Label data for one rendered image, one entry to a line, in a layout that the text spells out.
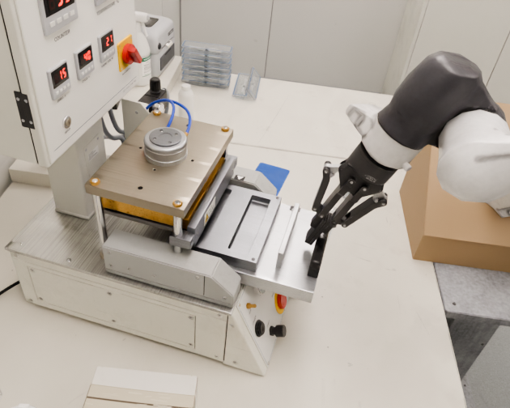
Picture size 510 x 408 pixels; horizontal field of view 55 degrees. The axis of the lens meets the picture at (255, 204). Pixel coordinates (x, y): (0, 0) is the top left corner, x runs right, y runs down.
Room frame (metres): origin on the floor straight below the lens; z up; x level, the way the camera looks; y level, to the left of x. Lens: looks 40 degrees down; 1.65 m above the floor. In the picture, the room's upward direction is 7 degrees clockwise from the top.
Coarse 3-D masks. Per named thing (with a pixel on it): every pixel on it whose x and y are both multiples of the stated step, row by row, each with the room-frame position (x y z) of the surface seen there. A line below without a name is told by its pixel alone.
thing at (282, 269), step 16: (288, 208) 0.79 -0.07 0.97; (288, 224) 0.70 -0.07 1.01; (304, 224) 0.75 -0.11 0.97; (272, 240) 0.69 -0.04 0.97; (288, 240) 0.67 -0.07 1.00; (272, 256) 0.65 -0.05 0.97; (288, 256) 0.65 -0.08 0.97; (304, 256) 0.66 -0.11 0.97; (240, 272) 0.60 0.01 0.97; (256, 272) 0.60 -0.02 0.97; (272, 272) 0.61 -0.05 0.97; (288, 272) 0.61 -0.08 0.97; (304, 272) 0.62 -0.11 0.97; (272, 288) 0.59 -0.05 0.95; (288, 288) 0.58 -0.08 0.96; (304, 288) 0.58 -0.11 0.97
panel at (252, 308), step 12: (252, 288) 0.62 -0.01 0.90; (240, 300) 0.57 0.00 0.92; (252, 300) 0.60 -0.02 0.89; (264, 300) 0.64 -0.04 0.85; (276, 300) 0.68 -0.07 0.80; (240, 312) 0.56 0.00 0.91; (252, 312) 0.59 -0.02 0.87; (264, 312) 0.62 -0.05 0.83; (276, 312) 0.66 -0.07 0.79; (252, 324) 0.57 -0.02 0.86; (276, 324) 0.64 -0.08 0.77; (252, 336) 0.55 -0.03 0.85; (264, 336) 0.58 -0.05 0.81; (264, 348) 0.56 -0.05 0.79; (264, 360) 0.54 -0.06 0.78
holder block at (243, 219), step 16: (224, 192) 0.81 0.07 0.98; (240, 192) 0.80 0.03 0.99; (256, 192) 0.80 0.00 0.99; (224, 208) 0.74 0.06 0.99; (240, 208) 0.75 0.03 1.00; (256, 208) 0.77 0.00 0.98; (272, 208) 0.76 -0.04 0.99; (208, 224) 0.70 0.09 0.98; (224, 224) 0.69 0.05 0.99; (240, 224) 0.71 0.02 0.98; (256, 224) 0.72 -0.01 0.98; (272, 224) 0.72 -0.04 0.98; (208, 240) 0.64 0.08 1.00; (224, 240) 0.65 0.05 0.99; (240, 240) 0.67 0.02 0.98; (256, 240) 0.66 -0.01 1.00; (224, 256) 0.61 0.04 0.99; (240, 256) 0.61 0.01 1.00; (256, 256) 0.62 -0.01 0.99
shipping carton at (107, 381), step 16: (96, 368) 0.45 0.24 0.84; (112, 368) 0.45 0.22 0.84; (96, 384) 0.42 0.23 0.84; (112, 384) 0.42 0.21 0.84; (128, 384) 0.43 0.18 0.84; (144, 384) 0.43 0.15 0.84; (160, 384) 0.44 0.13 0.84; (176, 384) 0.44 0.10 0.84; (192, 384) 0.44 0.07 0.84; (96, 400) 0.39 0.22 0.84; (112, 400) 0.40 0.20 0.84; (128, 400) 0.40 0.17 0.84; (144, 400) 0.40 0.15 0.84; (160, 400) 0.41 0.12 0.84; (176, 400) 0.41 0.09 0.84; (192, 400) 0.41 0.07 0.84
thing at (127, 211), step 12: (216, 168) 0.78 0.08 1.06; (204, 192) 0.71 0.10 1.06; (108, 204) 0.66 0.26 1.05; (120, 204) 0.65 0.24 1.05; (120, 216) 0.65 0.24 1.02; (132, 216) 0.65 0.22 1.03; (144, 216) 0.64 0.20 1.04; (156, 216) 0.64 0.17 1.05; (168, 216) 0.63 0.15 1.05; (192, 216) 0.64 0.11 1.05; (168, 228) 0.63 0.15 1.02
